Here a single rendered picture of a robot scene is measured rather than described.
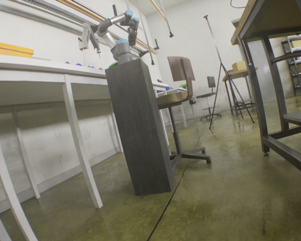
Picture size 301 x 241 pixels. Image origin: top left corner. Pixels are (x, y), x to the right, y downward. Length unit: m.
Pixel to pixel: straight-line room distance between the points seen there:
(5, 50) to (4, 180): 0.61
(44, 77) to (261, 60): 6.26
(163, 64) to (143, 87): 5.56
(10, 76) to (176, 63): 1.12
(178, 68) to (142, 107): 0.50
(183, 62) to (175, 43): 5.23
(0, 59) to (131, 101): 0.76
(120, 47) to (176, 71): 0.46
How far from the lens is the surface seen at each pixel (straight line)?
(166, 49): 6.70
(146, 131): 1.07
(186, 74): 1.45
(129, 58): 1.22
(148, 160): 1.11
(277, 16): 1.30
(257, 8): 1.01
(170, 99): 1.39
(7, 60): 0.90
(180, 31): 6.80
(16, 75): 0.96
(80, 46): 1.40
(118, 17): 1.42
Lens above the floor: 0.51
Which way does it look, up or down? 2 degrees down
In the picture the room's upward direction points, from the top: 13 degrees counter-clockwise
